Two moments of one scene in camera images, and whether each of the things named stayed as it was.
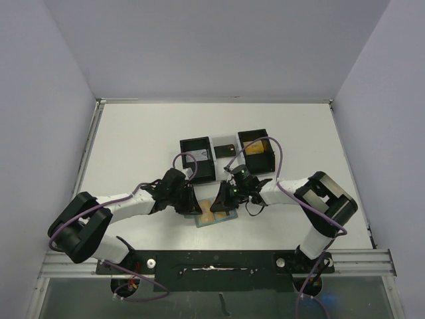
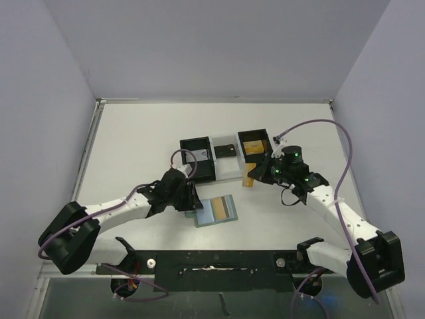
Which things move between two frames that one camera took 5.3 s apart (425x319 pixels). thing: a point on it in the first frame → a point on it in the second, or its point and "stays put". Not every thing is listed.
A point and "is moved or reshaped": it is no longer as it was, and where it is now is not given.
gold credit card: x=207 y=216 is moved or reshaped
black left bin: x=203 y=171 stays put
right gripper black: x=229 y=195 → x=265 y=171
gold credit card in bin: x=255 y=147 stays put
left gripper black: x=191 y=206 stays put
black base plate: x=220 y=271 stays put
